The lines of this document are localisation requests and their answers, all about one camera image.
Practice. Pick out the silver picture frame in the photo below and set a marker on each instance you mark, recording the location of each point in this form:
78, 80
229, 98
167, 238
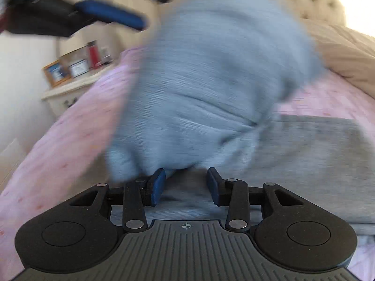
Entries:
78, 68

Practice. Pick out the pink patterned bed sheet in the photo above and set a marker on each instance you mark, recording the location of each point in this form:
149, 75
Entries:
67, 140

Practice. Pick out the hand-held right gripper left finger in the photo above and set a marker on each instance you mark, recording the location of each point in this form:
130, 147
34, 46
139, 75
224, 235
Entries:
158, 186

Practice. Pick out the cream duvet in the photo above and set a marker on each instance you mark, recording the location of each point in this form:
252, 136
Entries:
345, 55

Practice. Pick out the red box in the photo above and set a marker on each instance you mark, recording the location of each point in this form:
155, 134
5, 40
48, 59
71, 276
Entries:
93, 54

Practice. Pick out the cream nightstand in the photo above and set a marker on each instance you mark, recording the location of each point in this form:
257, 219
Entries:
73, 93

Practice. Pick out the wooden picture frame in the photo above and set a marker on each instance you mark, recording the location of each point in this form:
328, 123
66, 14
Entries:
56, 73

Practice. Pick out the cream tufted headboard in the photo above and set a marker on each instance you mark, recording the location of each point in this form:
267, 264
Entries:
310, 0

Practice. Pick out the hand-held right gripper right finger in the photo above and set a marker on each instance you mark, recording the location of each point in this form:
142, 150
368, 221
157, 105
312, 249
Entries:
212, 188

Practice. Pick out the small dark picture frame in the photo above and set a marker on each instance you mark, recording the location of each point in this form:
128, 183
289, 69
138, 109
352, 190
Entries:
106, 55

